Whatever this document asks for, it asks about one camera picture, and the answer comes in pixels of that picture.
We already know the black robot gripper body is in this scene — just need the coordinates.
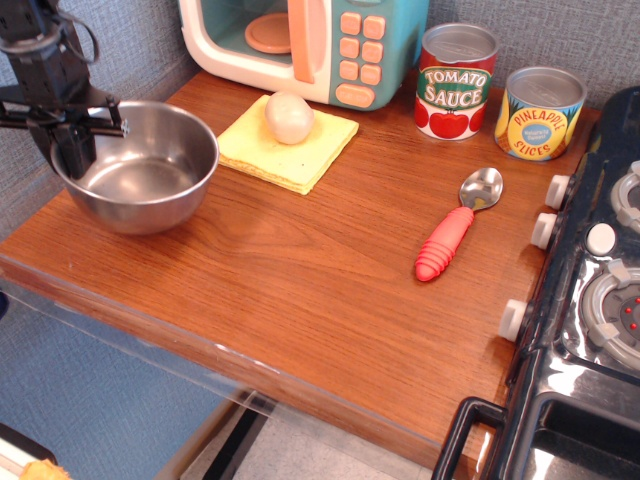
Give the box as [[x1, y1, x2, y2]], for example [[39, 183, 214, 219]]
[[1, 42, 129, 137]]

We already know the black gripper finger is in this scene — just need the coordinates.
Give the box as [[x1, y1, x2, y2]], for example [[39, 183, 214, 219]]
[[55, 126, 96, 180], [28, 125, 55, 167]]

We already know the stainless steel pot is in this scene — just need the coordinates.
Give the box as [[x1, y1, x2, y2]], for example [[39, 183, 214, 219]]
[[51, 101, 219, 235]]

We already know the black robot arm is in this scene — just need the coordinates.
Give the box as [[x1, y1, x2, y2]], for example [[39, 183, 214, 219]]
[[1, 1, 129, 180]]

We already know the yellow folded cloth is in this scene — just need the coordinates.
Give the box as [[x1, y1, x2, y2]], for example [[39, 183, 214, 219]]
[[218, 95, 359, 195]]

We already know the white egg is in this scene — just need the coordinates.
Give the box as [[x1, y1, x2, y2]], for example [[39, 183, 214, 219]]
[[264, 91, 315, 145]]

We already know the toy microwave teal white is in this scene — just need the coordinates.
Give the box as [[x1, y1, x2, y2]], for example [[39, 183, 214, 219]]
[[179, 0, 429, 111]]

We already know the orange object bottom left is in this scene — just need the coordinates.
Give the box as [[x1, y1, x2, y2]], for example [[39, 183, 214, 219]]
[[19, 459, 71, 480]]

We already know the tomato sauce can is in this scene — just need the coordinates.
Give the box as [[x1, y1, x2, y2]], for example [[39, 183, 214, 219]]
[[414, 23, 499, 141]]

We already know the pineapple slices can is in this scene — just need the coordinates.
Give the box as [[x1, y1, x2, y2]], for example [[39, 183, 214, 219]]
[[494, 66, 587, 162]]

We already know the black toy stove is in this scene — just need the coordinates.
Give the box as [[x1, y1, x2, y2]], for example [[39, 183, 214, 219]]
[[433, 87, 639, 479]]

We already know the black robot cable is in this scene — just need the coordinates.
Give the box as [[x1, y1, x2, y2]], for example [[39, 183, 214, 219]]
[[49, 9, 101, 66]]

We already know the spoon with red handle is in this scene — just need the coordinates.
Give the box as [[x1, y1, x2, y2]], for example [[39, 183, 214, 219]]
[[414, 167, 504, 282]]

